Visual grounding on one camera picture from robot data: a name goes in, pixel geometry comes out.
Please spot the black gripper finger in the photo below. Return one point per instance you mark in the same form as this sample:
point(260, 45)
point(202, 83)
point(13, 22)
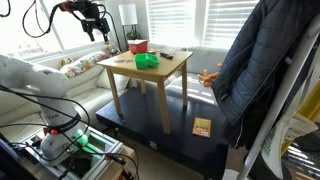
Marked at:
point(105, 35)
point(91, 36)

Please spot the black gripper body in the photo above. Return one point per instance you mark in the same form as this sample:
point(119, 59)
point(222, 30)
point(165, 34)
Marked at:
point(92, 19)

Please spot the green lunch box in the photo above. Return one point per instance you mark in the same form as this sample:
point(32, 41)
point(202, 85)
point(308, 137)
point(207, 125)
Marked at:
point(145, 61)

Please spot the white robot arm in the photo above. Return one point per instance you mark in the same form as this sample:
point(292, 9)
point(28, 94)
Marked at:
point(65, 129)

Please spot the red white box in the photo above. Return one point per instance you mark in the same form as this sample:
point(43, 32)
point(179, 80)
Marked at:
point(138, 46)

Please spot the floral cushion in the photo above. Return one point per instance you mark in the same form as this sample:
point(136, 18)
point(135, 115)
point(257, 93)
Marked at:
point(86, 62)

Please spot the white floor lamp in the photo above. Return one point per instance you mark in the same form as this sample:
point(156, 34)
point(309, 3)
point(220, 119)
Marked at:
point(128, 16)

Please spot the black remote control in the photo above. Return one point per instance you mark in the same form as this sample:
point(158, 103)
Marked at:
point(165, 55)

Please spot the wooden side table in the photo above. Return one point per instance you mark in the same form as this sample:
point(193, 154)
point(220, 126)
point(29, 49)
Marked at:
point(123, 64)

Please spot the orange plush toy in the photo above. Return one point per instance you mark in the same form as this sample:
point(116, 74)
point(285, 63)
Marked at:
point(207, 79)

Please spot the orange booklet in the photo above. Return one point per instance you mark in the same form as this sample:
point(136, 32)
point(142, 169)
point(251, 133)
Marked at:
point(202, 127)

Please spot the dark blue puffer jacket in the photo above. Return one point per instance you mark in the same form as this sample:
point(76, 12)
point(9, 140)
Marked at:
point(255, 64)

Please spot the white coat rack pole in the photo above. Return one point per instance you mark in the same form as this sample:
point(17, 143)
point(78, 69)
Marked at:
point(269, 140)

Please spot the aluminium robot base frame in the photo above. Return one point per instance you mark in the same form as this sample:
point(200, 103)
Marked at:
point(92, 158)

